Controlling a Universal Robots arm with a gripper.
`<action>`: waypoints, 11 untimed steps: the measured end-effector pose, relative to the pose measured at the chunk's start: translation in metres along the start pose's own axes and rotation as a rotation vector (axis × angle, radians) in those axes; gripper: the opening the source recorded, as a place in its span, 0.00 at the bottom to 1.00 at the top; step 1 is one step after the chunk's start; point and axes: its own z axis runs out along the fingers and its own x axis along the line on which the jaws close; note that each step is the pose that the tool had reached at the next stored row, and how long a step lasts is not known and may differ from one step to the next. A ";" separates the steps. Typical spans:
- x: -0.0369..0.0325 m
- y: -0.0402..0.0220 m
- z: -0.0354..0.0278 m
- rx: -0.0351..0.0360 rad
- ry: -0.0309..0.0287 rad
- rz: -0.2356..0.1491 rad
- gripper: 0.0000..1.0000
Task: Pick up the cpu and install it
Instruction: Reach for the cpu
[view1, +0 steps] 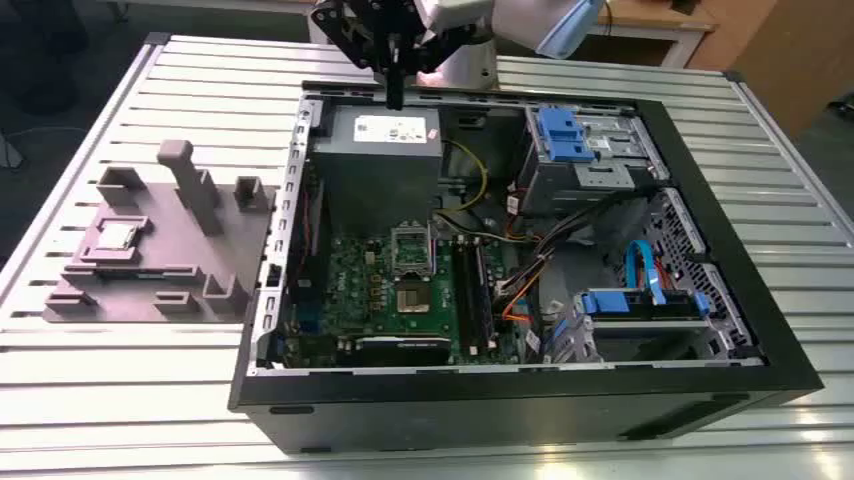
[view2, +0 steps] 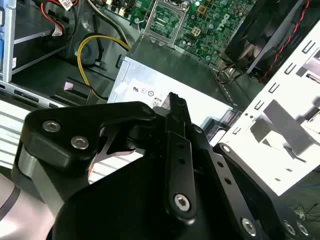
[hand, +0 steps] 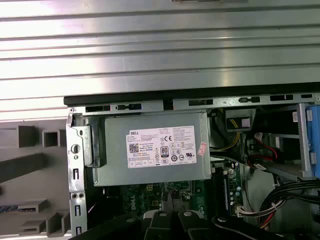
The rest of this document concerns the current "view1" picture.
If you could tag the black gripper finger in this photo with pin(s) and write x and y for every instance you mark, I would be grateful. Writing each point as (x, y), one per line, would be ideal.
(454, 45)
(347, 35)

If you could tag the silver CPU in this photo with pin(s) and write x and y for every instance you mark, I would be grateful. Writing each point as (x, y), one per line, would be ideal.
(119, 237)

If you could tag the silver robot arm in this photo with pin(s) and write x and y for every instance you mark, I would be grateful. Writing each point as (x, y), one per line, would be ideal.
(467, 65)

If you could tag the CPU socket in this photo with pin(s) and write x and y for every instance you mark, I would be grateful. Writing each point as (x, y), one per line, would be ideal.
(414, 300)

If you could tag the blue drive latch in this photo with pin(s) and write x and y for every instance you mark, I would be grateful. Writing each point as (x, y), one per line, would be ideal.
(563, 135)

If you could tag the grey power supply unit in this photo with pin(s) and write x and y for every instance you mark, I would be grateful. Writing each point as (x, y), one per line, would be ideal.
(373, 175)

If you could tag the metal drive cage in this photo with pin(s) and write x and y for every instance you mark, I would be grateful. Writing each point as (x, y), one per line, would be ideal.
(600, 180)

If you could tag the black office chair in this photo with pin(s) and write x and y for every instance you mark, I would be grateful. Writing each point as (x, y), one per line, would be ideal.
(47, 95)

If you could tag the grey parts rack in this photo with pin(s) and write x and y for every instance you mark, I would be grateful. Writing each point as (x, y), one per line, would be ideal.
(167, 240)

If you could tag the wooden cabinet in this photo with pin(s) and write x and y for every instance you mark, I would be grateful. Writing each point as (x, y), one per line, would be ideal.
(794, 60)

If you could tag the green motherboard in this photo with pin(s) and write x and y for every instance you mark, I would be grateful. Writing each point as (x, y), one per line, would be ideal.
(360, 320)

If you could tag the hard disk in blue carrier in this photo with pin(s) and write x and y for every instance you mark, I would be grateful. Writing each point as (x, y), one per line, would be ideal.
(610, 304)

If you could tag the RAM stick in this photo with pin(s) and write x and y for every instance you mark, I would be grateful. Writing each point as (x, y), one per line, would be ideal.
(133, 274)

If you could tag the black graphics card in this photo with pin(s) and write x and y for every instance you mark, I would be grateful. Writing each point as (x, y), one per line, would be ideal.
(400, 352)

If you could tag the metal disk bay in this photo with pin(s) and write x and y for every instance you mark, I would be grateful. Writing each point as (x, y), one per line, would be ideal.
(574, 345)

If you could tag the black PC case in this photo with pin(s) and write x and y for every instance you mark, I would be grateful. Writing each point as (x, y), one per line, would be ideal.
(467, 400)

